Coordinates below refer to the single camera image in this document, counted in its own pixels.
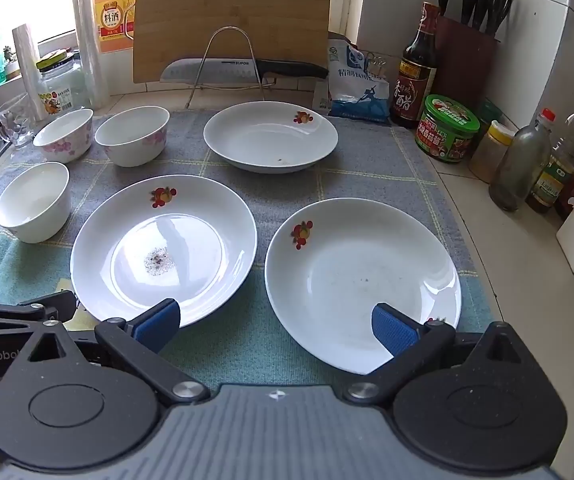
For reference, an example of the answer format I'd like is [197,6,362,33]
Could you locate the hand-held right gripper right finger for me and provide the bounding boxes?
[343,302,552,405]

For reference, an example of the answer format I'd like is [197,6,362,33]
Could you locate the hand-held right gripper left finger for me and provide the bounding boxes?
[4,298,207,407]

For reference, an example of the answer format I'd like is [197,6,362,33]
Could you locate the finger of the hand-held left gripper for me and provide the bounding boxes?
[0,290,78,334]

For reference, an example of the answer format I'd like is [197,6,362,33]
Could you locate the white plate with fruit print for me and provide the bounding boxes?
[264,197,462,376]
[70,174,259,330]
[203,101,339,175]

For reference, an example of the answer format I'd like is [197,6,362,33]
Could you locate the plain white bowl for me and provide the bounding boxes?
[0,161,71,244]

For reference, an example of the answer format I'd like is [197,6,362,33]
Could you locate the white bowl with pink flowers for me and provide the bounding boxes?
[32,108,94,164]
[94,106,170,168]

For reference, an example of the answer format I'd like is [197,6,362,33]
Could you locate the teal dish mat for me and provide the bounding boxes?
[0,232,496,391]

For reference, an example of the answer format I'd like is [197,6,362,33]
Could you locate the grey checked dish mat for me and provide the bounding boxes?
[0,110,475,291]

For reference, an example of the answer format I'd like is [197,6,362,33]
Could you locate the clear glass mug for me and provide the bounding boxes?
[0,94,35,148]

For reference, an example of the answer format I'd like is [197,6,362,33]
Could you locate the yellow lidded spice jar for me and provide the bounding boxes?
[469,120,516,183]

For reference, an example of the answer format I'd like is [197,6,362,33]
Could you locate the glass jar with dark lid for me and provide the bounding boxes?
[34,50,93,121]

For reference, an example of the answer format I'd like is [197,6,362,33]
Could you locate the green lidded sauce jar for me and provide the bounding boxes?
[414,94,481,163]

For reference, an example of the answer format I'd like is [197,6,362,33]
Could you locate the glass bottle with red cap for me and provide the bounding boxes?
[489,108,555,211]

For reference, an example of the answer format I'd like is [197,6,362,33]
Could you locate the clear plastic wrap roll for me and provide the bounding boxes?
[12,25,43,116]
[71,0,110,108]

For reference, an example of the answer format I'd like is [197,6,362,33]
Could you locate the clear plastic oil bottle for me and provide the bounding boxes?
[526,91,574,213]

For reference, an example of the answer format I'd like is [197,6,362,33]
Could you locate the green lidded spice jar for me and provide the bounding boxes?
[477,100,504,136]

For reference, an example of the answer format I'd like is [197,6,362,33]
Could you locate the white and blue salt bag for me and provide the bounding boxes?
[317,35,393,123]

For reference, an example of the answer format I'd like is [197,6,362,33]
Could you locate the dark vinegar bottle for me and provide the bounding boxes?
[392,2,440,128]

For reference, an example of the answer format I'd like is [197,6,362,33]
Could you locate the large kitchen knife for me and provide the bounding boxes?
[159,57,329,83]

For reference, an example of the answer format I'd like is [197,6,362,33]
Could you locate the dark red knife block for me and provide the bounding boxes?
[434,15,498,111]

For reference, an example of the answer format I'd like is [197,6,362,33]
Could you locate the orange cooking wine bottle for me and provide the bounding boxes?
[94,0,140,53]

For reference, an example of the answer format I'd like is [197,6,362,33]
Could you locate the bamboo cutting board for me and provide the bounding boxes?
[134,0,333,83]

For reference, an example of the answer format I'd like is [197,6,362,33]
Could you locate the steel wire rack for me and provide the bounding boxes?
[185,26,274,108]

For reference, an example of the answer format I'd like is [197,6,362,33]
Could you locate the black handled scissors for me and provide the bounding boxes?
[487,0,514,36]

